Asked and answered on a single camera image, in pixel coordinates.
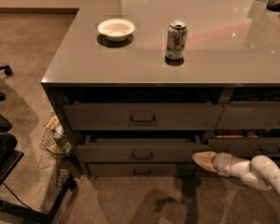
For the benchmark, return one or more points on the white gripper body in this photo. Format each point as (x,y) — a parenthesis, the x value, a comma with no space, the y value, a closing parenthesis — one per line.
(221,164)

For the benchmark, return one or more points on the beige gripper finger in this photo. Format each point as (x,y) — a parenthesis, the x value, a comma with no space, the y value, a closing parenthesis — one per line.
(205,160)

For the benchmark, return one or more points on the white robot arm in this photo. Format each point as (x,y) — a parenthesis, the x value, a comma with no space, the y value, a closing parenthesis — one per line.
(260,172)

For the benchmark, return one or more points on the dark grey drawer cabinet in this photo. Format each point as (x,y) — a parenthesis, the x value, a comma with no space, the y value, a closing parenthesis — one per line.
(232,55)

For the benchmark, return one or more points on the green white soda can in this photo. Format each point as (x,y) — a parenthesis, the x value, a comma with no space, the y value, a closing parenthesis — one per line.
(176,40)

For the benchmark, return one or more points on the white paper bowl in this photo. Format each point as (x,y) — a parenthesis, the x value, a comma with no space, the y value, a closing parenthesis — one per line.
(116,30)

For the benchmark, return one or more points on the wire basket with trash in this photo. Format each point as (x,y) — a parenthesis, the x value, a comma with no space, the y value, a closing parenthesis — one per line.
(55,149)

